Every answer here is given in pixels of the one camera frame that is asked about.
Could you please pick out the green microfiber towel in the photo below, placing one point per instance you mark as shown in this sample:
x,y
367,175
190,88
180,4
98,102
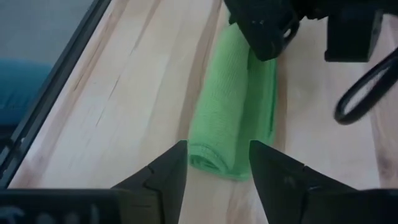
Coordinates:
x,y
224,109

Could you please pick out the blurry blue object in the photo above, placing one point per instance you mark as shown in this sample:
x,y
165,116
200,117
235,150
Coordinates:
x,y
18,93

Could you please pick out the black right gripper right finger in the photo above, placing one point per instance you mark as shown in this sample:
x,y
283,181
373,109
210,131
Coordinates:
x,y
273,180

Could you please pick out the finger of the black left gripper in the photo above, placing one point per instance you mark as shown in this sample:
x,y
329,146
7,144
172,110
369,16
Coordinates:
x,y
264,37
351,37

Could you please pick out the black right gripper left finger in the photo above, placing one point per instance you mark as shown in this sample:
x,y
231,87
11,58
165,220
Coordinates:
x,y
171,174

